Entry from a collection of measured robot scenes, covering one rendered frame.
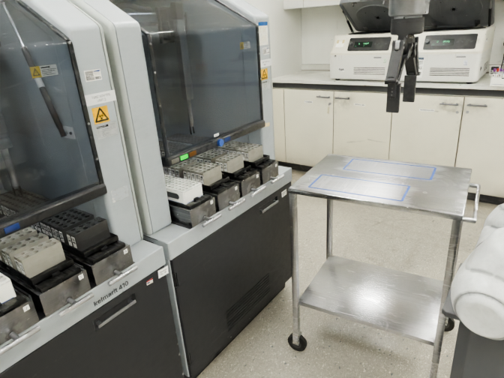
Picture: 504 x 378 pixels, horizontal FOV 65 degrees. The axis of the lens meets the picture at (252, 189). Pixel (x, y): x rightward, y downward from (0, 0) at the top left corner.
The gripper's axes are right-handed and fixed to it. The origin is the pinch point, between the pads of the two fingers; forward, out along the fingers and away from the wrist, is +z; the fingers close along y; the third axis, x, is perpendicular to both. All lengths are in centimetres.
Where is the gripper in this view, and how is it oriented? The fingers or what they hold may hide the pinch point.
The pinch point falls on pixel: (400, 102)
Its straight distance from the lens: 111.7
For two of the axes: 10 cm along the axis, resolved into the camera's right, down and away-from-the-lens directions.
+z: 0.7, 9.2, 3.9
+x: -8.1, -1.8, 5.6
